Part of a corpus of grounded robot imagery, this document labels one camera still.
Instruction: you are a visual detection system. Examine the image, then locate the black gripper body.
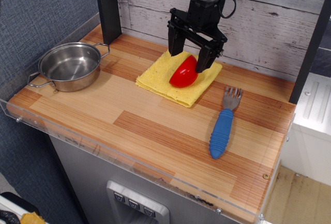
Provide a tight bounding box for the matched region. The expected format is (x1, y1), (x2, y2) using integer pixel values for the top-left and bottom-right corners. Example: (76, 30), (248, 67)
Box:
(168, 0), (227, 53)

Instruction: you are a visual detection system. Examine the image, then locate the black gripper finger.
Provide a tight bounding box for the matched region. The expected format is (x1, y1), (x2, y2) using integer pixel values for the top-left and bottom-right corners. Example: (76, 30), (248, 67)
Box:
(195, 46), (220, 73)
(168, 26), (186, 56)

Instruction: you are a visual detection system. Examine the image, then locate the red plastic bowl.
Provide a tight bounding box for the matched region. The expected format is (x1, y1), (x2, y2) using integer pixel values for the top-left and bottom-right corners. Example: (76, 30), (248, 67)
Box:
(169, 55), (198, 88)

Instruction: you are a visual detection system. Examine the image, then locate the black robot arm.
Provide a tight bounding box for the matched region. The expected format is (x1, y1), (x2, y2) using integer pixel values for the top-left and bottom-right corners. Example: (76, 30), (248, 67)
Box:
(168, 0), (236, 73)

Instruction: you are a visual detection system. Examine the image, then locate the yellow folded cloth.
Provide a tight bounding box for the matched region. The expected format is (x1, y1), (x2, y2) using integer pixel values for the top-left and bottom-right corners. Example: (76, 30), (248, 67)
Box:
(136, 51), (222, 108)

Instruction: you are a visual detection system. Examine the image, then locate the small stainless steel pot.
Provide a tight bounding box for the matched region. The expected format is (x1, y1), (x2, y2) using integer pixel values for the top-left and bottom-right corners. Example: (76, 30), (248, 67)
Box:
(27, 42), (110, 92)

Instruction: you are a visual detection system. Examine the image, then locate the white ridged appliance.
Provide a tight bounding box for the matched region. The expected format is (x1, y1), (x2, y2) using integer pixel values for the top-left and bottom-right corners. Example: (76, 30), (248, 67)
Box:
(280, 73), (330, 185)

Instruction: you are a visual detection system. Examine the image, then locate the grey toy fridge cabinet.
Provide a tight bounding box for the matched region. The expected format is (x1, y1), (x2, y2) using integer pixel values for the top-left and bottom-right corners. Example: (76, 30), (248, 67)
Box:
(50, 137), (235, 223)

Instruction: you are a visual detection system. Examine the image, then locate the silver dispenser button panel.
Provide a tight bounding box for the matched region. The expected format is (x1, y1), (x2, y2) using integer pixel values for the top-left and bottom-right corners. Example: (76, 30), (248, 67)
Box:
(107, 180), (170, 223)

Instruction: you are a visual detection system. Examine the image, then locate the clear acrylic edge guard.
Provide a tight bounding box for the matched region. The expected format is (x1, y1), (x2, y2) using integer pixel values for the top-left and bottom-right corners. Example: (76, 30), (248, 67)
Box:
(2, 92), (294, 223)

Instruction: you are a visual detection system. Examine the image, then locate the yellow object bottom left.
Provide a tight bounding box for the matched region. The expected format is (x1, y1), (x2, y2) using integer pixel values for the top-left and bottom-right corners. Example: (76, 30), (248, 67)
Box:
(20, 212), (46, 224)

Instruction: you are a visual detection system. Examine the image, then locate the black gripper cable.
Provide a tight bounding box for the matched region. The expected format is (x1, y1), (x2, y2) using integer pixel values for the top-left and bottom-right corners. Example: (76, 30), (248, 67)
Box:
(216, 0), (237, 19)

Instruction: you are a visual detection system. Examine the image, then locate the blue handled metal fork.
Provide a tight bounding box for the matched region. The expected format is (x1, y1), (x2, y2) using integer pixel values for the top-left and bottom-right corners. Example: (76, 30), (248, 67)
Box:
(209, 86), (243, 159)

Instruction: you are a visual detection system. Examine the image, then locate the black left vertical post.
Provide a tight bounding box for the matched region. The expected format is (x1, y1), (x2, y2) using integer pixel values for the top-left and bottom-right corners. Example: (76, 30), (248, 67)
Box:
(97, 0), (122, 44)

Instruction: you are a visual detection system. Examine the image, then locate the black vertical post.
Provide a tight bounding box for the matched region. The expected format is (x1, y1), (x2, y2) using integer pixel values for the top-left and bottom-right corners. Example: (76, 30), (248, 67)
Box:
(97, 0), (122, 44)
(289, 0), (330, 104)

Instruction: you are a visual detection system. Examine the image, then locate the black right vertical post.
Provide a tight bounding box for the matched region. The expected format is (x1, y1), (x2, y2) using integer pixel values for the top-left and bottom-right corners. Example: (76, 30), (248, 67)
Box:
(289, 0), (330, 104)

